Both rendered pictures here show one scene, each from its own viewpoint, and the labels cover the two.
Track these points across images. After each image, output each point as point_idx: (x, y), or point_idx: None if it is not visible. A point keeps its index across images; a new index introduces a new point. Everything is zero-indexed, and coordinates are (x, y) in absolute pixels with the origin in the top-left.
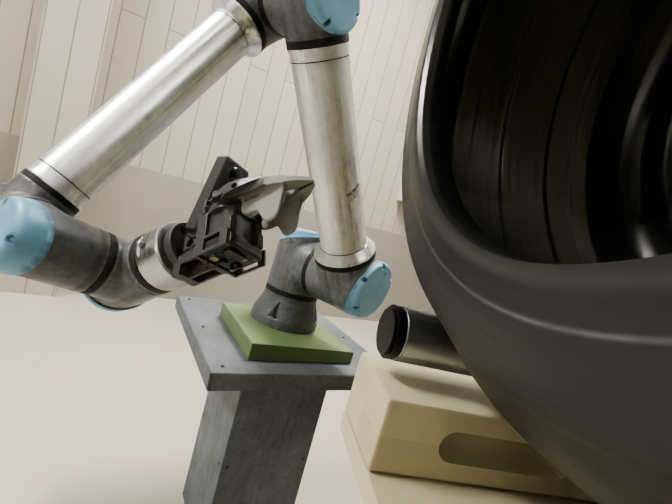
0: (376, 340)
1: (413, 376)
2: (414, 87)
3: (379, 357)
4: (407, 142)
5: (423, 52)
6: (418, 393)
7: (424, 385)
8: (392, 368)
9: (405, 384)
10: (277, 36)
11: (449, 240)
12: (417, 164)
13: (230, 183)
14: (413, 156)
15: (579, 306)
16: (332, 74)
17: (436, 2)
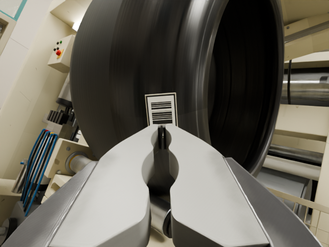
0: (169, 234)
1: (150, 235)
2: (191, 60)
3: (148, 246)
4: (190, 109)
5: (201, 41)
6: (166, 236)
7: (154, 233)
8: (154, 241)
9: (164, 239)
10: None
11: None
12: (207, 139)
13: (315, 246)
14: (202, 131)
15: None
16: None
17: (209, 7)
